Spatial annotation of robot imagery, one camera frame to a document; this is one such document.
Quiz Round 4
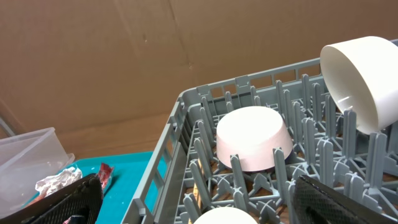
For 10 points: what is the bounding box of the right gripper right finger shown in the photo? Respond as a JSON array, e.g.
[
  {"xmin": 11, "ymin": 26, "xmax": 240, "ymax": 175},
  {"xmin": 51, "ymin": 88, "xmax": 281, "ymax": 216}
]
[{"xmin": 294, "ymin": 175, "xmax": 395, "ymax": 224}]

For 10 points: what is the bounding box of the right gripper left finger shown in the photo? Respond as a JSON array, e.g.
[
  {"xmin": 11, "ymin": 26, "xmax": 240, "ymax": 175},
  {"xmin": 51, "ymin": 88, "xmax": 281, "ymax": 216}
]
[{"xmin": 1, "ymin": 174, "xmax": 103, "ymax": 224}]

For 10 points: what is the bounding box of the red snack wrapper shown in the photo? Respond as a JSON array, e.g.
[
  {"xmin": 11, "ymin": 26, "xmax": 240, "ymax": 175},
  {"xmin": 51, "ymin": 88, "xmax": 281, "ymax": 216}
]
[{"xmin": 63, "ymin": 163, "xmax": 114, "ymax": 224}]

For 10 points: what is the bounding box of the white paper ball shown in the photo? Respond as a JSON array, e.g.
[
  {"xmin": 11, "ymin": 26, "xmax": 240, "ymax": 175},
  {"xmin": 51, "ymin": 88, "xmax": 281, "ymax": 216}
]
[{"xmin": 35, "ymin": 167, "xmax": 83, "ymax": 197}]

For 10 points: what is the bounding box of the white cup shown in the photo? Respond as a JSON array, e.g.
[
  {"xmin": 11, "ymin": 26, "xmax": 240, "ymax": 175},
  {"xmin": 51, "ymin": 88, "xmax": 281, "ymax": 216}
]
[{"xmin": 193, "ymin": 207, "xmax": 257, "ymax": 224}]

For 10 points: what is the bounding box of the pink-white bowl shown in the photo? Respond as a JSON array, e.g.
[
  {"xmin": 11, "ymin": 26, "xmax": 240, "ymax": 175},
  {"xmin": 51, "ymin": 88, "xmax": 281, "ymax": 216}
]
[{"xmin": 216, "ymin": 106, "xmax": 293, "ymax": 172}]

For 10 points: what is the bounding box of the white bowl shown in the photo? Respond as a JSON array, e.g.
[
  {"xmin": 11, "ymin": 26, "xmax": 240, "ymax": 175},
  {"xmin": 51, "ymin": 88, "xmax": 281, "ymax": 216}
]
[{"xmin": 320, "ymin": 36, "xmax": 397, "ymax": 134}]

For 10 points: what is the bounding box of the grey dishwasher rack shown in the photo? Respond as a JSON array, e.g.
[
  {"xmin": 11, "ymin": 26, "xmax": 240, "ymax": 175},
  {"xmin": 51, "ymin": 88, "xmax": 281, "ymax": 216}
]
[{"xmin": 123, "ymin": 58, "xmax": 397, "ymax": 223}]

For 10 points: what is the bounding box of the teal serving tray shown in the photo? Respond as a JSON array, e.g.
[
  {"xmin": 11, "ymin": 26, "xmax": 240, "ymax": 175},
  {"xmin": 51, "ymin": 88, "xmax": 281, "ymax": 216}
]
[{"xmin": 69, "ymin": 152, "xmax": 152, "ymax": 224}]

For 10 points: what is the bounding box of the clear plastic storage bin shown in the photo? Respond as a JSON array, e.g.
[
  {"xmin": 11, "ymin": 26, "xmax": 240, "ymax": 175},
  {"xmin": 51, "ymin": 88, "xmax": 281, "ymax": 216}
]
[{"xmin": 1, "ymin": 128, "xmax": 75, "ymax": 218}]

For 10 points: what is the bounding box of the brown cardboard backdrop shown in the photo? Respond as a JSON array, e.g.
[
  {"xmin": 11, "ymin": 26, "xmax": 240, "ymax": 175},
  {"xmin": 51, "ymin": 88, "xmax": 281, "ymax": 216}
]
[{"xmin": 1, "ymin": 1, "xmax": 397, "ymax": 157}]

